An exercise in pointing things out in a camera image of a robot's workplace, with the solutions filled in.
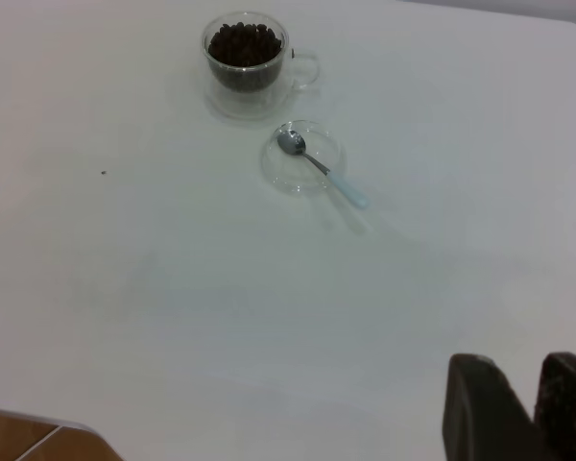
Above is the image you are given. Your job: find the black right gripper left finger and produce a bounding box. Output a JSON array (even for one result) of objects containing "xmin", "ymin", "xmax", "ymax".
[{"xmin": 440, "ymin": 352, "xmax": 551, "ymax": 461}]

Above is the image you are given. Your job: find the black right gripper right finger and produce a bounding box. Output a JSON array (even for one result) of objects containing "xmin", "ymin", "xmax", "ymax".
[{"xmin": 532, "ymin": 352, "xmax": 576, "ymax": 461}]

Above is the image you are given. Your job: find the spoon with light blue handle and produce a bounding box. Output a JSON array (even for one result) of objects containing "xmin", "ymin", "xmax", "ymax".
[{"xmin": 276, "ymin": 129, "xmax": 371, "ymax": 210}]

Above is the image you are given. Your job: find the clear glass cup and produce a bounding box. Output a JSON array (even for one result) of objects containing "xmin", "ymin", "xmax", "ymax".
[{"xmin": 201, "ymin": 12, "xmax": 322, "ymax": 100}]

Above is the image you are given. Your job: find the dark coffee beans pile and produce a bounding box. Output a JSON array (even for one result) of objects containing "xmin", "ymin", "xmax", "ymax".
[{"xmin": 207, "ymin": 22, "xmax": 284, "ymax": 92}]

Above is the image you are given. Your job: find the small clear glass dish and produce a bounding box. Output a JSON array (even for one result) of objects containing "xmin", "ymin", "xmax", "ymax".
[{"xmin": 260, "ymin": 119, "xmax": 348, "ymax": 196}]

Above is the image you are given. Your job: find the clear glass saucer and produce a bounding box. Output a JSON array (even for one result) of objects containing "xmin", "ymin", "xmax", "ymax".
[{"xmin": 204, "ymin": 71, "xmax": 295, "ymax": 120}]

